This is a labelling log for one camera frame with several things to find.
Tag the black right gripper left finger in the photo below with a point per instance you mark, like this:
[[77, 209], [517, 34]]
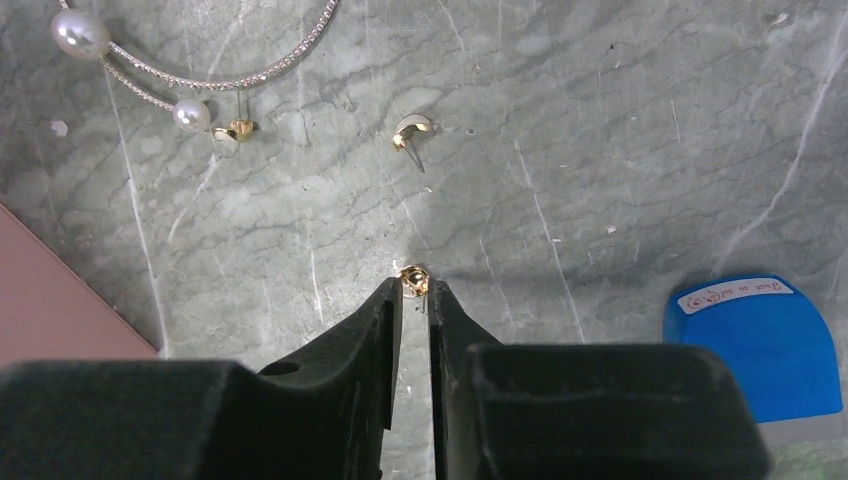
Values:
[[319, 412]]

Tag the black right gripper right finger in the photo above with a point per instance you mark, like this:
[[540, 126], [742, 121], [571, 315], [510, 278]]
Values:
[[598, 411]]

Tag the blue right scraper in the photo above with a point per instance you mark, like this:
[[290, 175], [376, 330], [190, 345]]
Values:
[[770, 335]]

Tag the gold white hoop earring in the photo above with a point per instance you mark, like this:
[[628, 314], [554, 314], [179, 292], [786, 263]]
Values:
[[412, 131]]

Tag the small gold earring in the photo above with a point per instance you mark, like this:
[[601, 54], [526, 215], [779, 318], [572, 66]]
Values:
[[416, 281]]

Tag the pink jewelry box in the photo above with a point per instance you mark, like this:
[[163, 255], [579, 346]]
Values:
[[49, 313]]

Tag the gold heart earring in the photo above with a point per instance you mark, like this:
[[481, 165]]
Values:
[[241, 129]]

